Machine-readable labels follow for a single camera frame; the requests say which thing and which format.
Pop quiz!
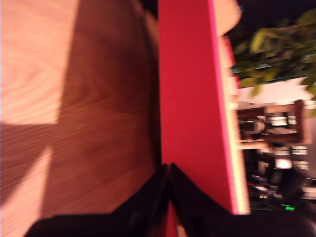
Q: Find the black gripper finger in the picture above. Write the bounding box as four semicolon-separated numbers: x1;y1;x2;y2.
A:
24;163;171;237
169;162;316;237

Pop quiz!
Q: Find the green leafy houseplant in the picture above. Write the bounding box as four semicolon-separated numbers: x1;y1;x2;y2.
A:
232;8;316;100

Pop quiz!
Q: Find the brown wooden shelf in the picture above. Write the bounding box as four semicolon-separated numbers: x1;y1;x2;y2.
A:
237;100;307;149

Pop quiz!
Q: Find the red Nike shoebox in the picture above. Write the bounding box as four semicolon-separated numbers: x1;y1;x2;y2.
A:
157;0;250;237

